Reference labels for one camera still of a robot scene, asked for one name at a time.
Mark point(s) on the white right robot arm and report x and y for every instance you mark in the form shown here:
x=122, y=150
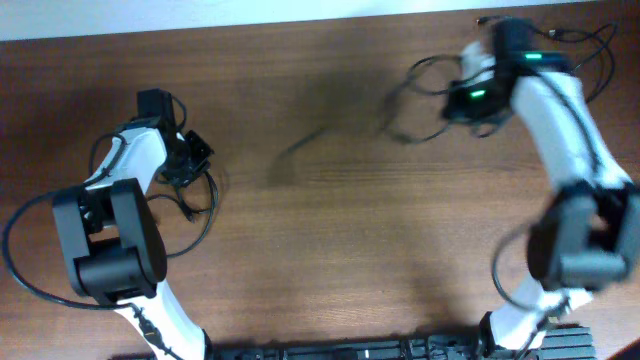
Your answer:
x=588, y=238

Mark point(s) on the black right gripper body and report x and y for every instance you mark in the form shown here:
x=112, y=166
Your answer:
x=474, y=105

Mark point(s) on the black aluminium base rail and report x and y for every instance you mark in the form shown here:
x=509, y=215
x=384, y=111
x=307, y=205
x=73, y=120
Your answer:
x=565, y=343

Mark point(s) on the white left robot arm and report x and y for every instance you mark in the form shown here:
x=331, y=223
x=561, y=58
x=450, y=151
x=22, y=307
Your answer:
x=111, y=245

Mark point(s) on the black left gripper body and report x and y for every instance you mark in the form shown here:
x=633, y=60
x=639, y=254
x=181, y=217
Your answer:
x=191, y=162

